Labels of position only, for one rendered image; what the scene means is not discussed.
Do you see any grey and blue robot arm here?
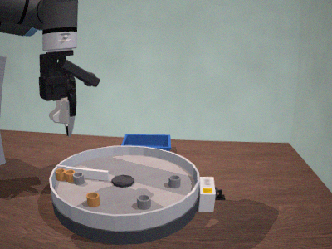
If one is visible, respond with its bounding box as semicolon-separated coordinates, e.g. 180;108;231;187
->
0;0;100;87

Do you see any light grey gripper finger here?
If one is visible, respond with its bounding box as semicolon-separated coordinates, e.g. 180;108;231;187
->
49;98;68;136
52;84;76;137

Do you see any grey metal bushing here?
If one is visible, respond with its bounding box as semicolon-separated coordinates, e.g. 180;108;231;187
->
137;194;151;210
73;172;85;185
168;175;181;188

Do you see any bronze bushing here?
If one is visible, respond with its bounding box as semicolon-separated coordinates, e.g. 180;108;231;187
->
65;170;75;183
56;168;66;181
86;193;100;208

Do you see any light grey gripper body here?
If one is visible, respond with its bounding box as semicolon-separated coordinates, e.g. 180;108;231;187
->
39;50;76;101

